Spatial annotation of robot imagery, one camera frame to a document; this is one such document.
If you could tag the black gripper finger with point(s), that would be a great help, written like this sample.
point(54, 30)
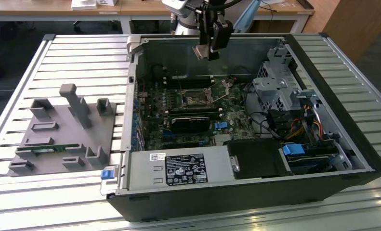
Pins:
point(205, 32)
point(221, 36)

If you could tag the silver CPU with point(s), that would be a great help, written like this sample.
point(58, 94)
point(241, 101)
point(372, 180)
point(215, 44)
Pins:
point(201, 51)

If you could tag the black CPU socket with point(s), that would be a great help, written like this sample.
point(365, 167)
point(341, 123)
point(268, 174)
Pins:
point(197, 98)

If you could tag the pale blue teach pendant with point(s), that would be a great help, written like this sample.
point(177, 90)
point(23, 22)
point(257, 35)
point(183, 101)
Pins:
point(246, 16)

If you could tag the silver drive cage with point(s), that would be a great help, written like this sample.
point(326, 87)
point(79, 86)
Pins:
point(270, 91)

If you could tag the black RAM stick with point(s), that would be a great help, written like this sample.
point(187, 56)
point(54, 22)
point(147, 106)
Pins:
point(193, 111)

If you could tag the white box with dark print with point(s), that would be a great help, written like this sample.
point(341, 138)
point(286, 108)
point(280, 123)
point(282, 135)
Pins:
point(106, 2)

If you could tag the green motherboard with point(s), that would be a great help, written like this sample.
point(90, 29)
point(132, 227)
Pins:
point(235, 115)

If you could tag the blue board connector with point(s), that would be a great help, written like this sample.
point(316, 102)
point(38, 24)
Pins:
point(219, 125)

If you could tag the black graphics card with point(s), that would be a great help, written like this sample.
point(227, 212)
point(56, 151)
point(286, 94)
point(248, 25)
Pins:
point(190, 125)

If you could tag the wooden cabinet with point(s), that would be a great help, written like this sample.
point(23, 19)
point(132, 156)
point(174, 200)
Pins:
point(353, 24)

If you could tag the silver heat sink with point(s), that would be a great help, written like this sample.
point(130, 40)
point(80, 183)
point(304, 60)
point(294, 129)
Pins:
point(222, 139)

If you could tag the black plastic shroud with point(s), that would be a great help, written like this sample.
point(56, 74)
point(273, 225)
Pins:
point(257, 158)

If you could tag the blue disk carrier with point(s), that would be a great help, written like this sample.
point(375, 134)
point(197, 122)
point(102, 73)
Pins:
point(293, 150)

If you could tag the wooden desk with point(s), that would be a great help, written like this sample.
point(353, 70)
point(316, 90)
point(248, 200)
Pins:
point(32, 10)

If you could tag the silver power supply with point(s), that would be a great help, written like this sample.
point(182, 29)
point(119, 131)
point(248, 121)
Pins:
point(138, 168)

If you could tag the grey parts rack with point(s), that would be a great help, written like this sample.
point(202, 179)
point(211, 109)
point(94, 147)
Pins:
point(64, 134)

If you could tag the green RAM stick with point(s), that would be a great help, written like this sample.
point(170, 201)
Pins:
point(60, 147)

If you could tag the blue case latch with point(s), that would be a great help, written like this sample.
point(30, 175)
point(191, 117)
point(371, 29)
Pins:
point(106, 175)

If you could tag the black PC case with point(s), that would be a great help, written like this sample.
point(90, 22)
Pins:
point(209, 204)

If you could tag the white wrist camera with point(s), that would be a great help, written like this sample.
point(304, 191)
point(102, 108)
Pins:
point(177, 4)

